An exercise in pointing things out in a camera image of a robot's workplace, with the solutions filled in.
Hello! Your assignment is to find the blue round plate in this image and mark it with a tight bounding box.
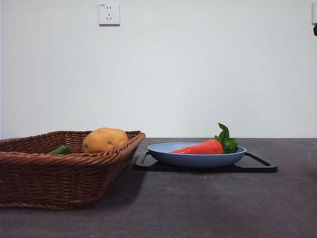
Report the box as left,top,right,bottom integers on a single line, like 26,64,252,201
147,142,247,168

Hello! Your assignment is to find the orange carrot with green leaves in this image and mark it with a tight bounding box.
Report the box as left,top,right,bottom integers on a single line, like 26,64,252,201
169,122,239,155

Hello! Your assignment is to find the yellow-brown potato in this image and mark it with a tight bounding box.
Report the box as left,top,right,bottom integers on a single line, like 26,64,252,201
82,127,129,154

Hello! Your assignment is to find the green pepper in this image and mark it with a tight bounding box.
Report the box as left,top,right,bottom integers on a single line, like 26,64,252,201
48,145,72,156

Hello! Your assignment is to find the black rectangular tray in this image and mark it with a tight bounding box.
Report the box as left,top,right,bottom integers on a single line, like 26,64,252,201
135,150,279,173

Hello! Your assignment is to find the brown woven wicker basket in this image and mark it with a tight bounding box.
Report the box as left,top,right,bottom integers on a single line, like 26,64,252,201
0,130,146,211

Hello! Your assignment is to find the white wall socket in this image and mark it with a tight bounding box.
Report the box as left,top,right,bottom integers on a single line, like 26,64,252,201
99,3,121,26

